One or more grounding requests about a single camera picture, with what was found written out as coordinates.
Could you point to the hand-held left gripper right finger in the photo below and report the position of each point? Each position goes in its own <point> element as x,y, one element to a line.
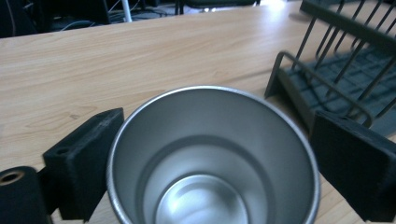
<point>355,168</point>

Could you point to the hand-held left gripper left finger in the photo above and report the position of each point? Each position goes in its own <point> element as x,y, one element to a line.
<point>81,168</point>

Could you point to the stainless steel cup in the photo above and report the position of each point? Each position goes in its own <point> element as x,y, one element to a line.
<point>214,158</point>

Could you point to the white metal stand pole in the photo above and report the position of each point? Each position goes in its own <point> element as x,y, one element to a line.
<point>126,10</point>

